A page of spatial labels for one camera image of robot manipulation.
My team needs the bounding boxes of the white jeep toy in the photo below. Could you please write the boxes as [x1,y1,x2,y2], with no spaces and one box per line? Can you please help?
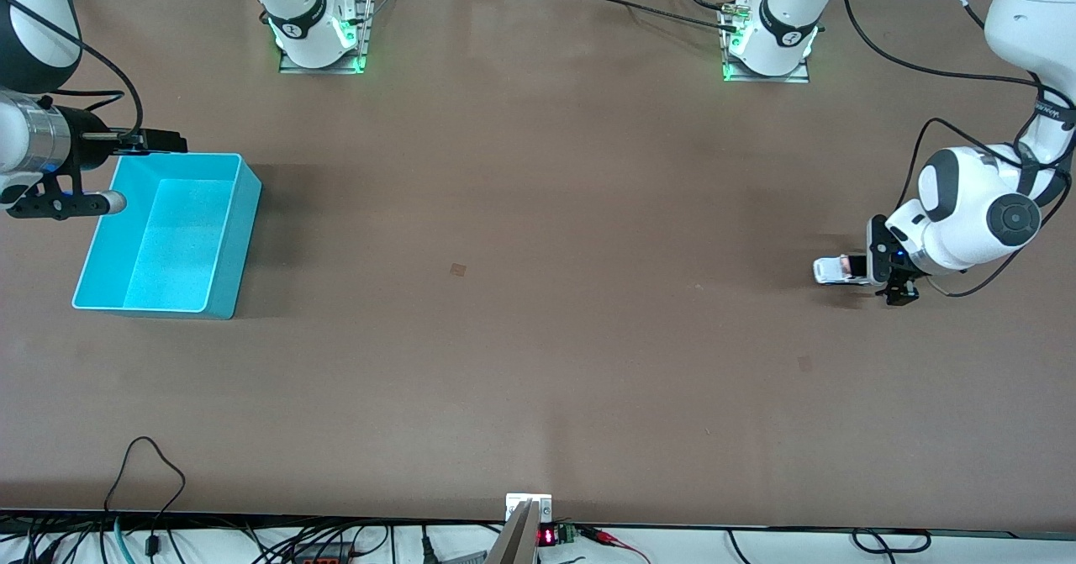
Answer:
[812,254,872,287]

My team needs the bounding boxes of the blue plastic bin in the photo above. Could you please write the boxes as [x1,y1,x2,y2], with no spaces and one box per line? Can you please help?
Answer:
[71,152,262,321]

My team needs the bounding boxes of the grey aluminium beam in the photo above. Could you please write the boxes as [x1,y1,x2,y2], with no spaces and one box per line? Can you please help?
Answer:
[485,501,541,564]

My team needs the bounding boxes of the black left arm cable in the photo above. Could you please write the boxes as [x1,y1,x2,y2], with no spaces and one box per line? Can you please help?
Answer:
[839,0,1076,299]

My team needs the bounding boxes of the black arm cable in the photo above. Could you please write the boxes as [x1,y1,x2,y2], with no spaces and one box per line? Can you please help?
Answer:
[4,0,145,134]
[839,0,1076,299]

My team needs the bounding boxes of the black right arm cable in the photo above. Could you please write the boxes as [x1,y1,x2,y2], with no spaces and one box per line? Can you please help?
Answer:
[4,0,145,134]

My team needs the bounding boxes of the black coiled cable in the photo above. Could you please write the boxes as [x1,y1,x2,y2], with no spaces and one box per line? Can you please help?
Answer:
[851,528,932,556]

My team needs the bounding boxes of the thin black looped cable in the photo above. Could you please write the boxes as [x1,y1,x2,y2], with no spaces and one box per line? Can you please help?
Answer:
[103,436,187,558]

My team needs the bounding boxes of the black base connector cable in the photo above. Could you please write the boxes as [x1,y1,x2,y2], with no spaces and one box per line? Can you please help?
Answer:
[580,0,745,35]

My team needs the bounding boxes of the red clip lead wire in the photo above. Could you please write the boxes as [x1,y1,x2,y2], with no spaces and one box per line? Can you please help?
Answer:
[580,526,652,564]

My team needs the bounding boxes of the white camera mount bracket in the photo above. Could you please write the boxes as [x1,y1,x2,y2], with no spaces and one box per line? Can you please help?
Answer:
[505,493,553,523]

